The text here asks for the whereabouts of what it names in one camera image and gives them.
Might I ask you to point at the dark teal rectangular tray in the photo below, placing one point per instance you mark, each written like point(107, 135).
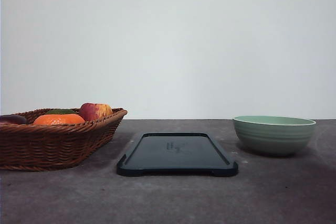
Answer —
point(174, 154)

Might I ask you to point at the red yellow apple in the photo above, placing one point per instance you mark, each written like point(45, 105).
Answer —
point(95, 111)

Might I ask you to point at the light green ceramic bowl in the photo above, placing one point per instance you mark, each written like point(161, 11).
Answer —
point(273, 134)

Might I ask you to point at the brown wicker basket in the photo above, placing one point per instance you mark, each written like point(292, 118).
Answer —
point(58, 139)

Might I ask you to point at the dark green fruit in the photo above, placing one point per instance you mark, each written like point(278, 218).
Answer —
point(61, 111)

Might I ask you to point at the orange mandarin fruit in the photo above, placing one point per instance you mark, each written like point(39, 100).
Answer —
point(55, 119)

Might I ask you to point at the dark purple fruit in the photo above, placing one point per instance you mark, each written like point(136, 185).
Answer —
point(18, 119)

